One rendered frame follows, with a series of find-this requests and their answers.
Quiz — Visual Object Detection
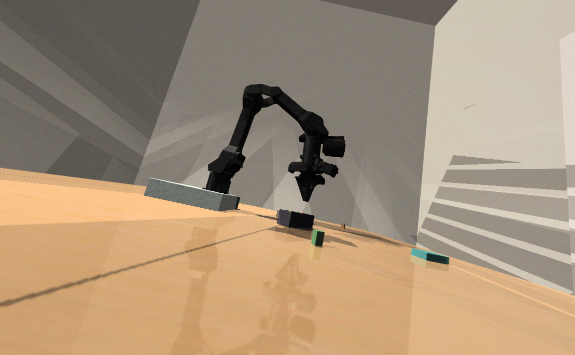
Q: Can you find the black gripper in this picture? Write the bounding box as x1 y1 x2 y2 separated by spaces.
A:
288 151 325 202

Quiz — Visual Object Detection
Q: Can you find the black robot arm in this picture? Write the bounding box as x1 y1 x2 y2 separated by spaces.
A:
202 84 346 194

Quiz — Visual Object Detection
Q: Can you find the teal rectangular block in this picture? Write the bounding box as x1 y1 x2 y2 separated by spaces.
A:
411 248 449 264

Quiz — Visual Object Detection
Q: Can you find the green block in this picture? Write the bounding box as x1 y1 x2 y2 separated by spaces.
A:
311 229 324 246

